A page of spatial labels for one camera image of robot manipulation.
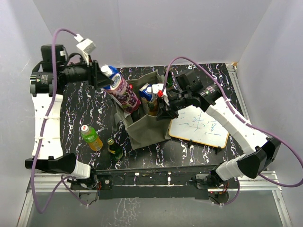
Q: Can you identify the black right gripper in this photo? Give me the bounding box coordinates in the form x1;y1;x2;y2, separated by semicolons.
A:
155;90;192;121

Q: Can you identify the aluminium frame rail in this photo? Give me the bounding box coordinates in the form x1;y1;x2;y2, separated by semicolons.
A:
16;62;293;227

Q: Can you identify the grey-green canvas bag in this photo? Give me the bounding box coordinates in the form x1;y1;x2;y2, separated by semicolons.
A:
110;71;171;149

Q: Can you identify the green glass bottle gold cap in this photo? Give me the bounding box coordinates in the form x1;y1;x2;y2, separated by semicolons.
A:
166;70;173;89

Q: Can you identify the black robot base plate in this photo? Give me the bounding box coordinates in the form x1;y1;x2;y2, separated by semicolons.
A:
68;165;236;200

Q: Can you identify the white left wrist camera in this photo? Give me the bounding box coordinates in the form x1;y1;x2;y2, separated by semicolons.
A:
74;34;96;65

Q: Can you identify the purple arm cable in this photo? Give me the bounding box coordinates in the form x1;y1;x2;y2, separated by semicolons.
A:
30;28;90;214
163;56;303;206

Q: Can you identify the blue red juice carton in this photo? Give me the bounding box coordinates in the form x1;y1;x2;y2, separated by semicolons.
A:
101;65;141;115

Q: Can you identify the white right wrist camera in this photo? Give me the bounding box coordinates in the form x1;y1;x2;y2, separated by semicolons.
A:
151;83;169;105

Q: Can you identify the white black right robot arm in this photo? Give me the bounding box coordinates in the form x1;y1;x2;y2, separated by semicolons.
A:
152;70;281;188

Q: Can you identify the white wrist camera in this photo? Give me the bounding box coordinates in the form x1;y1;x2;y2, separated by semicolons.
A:
151;83;169;105
74;34;96;65

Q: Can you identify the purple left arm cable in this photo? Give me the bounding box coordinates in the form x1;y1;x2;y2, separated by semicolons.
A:
30;28;90;214

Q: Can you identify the green glass bottle front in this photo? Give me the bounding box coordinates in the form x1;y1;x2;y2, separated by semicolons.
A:
107;138;124;160

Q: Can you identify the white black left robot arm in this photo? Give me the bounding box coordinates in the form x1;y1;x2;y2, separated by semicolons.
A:
25;44;112;189

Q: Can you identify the yellow-framed whiteboard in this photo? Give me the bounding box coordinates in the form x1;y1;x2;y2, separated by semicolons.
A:
169;106;229;148

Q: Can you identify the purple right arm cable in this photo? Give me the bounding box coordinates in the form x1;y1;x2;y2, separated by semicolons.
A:
163;56;303;206

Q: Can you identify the Fontana pineapple juice carton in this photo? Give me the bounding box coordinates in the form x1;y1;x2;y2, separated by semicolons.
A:
139;83;158;116

